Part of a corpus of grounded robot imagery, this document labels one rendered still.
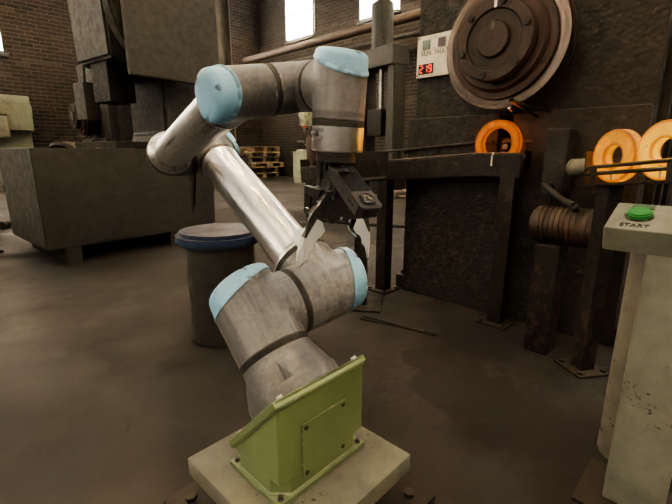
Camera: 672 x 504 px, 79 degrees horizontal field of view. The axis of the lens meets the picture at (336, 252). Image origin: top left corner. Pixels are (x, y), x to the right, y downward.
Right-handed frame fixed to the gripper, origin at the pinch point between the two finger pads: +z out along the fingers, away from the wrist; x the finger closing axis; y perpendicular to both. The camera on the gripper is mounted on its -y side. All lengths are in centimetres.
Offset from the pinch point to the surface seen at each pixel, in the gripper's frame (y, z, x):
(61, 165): 249, 9, 50
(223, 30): 764, -181, -207
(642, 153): -6, -23, -93
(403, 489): -12, 48, -13
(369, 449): -7.8, 38.6, -6.2
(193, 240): 81, 16, 8
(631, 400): -34, 23, -48
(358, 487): -14.7, 38.3, 1.3
